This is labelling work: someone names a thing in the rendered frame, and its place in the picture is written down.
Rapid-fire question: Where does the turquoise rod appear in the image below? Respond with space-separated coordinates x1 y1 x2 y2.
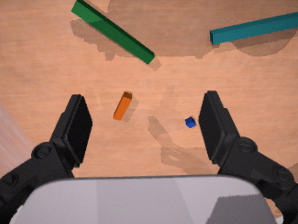
210 12 298 45

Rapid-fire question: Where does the small blue block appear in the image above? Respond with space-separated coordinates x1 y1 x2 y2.
185 117 196 128

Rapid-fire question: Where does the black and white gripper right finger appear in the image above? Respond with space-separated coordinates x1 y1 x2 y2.
198 90 298 224

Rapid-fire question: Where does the orange rod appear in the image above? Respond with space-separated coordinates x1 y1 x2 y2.
113 91 132 121

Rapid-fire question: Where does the green rod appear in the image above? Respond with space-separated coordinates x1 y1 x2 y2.
71 0 155 64

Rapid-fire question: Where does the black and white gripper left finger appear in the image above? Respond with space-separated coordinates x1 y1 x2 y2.
0 94 93 224

